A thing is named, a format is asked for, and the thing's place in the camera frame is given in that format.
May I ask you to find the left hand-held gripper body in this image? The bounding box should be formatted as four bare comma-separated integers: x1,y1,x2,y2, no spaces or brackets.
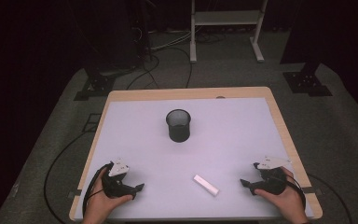
101,158,137,199

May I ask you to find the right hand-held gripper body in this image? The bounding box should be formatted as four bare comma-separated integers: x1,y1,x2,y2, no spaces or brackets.
251,156,293,196

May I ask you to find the white rectangular block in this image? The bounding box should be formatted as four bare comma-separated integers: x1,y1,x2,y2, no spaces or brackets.
193,174,221,198

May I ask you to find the black mesh pen holder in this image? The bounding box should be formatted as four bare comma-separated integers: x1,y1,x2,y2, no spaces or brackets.
165,108,192,144

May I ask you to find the person's left hand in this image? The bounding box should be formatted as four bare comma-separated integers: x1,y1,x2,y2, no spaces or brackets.
81,167,134,224

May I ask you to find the person's right hand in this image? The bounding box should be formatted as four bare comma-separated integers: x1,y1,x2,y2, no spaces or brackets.
254,166,310,224

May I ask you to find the white table mat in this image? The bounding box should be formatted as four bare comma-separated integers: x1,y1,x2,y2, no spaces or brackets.
74,97,315,220

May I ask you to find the black stand base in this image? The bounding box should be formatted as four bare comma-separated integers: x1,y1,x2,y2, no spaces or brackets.
282,62,334,98
73,63,117,102

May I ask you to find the wooden table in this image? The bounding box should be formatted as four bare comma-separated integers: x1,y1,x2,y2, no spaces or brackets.
68,86,324,222

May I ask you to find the white metal stand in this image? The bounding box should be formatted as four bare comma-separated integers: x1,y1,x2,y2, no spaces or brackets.
189,0,269,64

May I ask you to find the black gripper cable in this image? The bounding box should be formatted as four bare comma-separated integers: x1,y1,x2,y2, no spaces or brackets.
81,161,114,217
283,173,308,210

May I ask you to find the black floor cable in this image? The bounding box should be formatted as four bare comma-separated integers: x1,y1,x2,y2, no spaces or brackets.
43,130,90,224
307,173,354,224
125,46,194,91

